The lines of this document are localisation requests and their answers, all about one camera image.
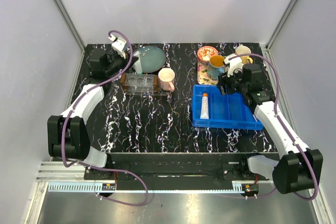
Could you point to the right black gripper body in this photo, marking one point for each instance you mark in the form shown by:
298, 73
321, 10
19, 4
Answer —
234, 83

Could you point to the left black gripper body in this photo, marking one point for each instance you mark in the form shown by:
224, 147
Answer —
116, 64

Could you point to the teal cap toothpaste tube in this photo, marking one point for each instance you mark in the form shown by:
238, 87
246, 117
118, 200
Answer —
137, 63

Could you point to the clear acrylic tray wooden handles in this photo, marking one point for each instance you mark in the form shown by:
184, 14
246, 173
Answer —
142, 84

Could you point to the orange cap toothpaste tube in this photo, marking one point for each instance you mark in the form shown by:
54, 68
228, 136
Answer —
204, 107

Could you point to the pink ceramic mug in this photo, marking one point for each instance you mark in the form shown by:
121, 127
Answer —
166, 78

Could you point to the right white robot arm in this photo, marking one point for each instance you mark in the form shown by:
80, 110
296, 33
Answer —
299, 167

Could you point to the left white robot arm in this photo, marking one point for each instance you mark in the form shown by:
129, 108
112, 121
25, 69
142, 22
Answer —
68, 137

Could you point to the floral serving tray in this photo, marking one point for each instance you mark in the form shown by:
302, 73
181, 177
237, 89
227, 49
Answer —
202, 77

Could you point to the teal ceramic plate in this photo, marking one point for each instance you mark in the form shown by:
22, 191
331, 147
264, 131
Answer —
152, 58

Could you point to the blue mug orange interior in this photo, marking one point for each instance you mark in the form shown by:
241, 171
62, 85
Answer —
216, 66

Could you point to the blue plastic bin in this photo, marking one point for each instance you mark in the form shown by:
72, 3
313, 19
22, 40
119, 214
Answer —
225, 111

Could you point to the yellow mug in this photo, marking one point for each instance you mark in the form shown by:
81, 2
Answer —
244, 50

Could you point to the red patterned small bowl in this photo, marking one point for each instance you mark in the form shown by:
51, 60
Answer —
205, 53

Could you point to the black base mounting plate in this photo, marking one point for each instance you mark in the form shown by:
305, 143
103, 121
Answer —
205, 172

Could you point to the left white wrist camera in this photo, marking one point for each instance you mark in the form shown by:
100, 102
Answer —
118, 45

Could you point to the aluminium rail frame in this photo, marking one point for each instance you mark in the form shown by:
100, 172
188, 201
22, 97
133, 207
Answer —
162, 124

